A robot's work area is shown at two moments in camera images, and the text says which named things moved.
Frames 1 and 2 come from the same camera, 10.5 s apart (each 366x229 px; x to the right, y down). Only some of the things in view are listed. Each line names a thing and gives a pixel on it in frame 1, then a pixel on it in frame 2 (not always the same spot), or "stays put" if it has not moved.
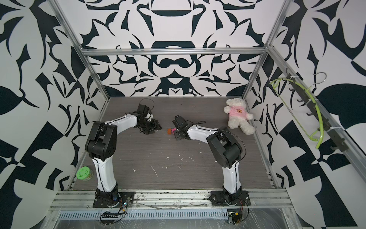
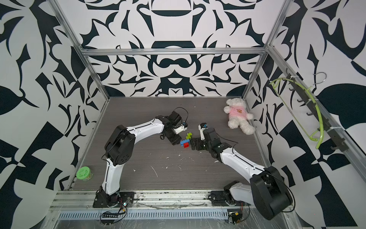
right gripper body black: [177, 133] to [200, 144]
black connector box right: [235, 216] stays put
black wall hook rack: [314, 111] stays put
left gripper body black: [146, 127] to [175, 138]
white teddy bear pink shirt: [238, 117] stays put
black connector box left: [107, 222] stays put
